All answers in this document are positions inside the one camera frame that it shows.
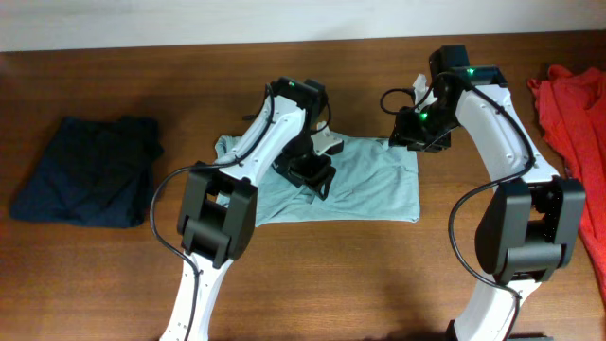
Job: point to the light blue t-shirt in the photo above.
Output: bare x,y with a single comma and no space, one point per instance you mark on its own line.
373,182

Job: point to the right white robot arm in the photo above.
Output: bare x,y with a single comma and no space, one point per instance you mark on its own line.
529,229

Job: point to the folded dark navy garment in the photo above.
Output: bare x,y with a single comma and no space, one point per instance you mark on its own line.
94,174

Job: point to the red garment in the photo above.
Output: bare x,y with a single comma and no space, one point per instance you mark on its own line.
571,110

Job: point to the dark base at table edge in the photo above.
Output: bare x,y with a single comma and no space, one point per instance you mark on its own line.
530,337

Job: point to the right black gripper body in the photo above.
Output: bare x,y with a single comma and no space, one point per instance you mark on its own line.
429,129

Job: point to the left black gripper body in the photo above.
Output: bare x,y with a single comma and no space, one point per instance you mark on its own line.
304,161

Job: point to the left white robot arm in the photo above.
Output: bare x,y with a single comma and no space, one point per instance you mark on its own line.
218,212

